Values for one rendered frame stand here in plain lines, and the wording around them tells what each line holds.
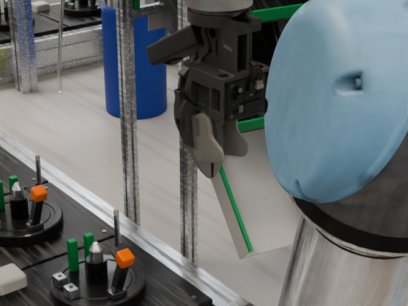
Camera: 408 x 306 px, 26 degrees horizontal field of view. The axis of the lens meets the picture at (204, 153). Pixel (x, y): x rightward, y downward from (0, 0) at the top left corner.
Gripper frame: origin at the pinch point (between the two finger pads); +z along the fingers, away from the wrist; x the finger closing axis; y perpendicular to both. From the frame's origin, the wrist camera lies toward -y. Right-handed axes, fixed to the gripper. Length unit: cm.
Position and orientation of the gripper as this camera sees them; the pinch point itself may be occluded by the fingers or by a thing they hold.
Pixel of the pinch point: (207, 165)
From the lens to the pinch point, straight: 107.5
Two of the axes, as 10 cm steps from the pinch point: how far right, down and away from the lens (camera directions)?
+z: 0.0, 9.1, 4.1
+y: 6.1, 3.3, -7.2
